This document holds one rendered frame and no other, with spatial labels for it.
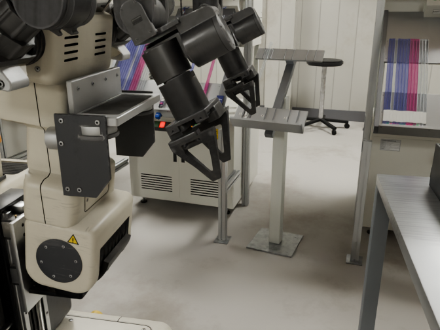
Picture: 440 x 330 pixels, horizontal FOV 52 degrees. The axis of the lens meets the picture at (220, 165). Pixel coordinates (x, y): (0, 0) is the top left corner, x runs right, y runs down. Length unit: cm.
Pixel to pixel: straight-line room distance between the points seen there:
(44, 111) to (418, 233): 77
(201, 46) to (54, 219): 51
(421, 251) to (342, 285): 135
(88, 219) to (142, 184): 197
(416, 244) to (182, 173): 203
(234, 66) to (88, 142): 40
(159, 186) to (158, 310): 106
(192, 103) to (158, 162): 220
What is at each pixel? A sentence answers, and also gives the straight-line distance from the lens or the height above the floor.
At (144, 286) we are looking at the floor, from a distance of 220.
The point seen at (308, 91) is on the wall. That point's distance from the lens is 539.
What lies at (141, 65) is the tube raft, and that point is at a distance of 262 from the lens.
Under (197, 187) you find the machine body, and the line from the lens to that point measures 279.
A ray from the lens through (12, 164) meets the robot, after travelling 139.
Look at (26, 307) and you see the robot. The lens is 118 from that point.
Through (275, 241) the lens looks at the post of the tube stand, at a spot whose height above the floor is 2.
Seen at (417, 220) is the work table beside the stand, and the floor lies 80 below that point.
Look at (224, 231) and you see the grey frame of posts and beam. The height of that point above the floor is 7.
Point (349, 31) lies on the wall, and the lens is 529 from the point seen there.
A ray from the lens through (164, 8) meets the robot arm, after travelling 69.
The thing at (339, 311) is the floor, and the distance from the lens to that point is 208.
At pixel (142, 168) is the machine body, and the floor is 26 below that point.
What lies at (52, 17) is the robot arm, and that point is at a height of 121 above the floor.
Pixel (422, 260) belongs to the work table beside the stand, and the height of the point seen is 80.
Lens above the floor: 122
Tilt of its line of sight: 19 degrees down
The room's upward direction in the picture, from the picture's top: straight up
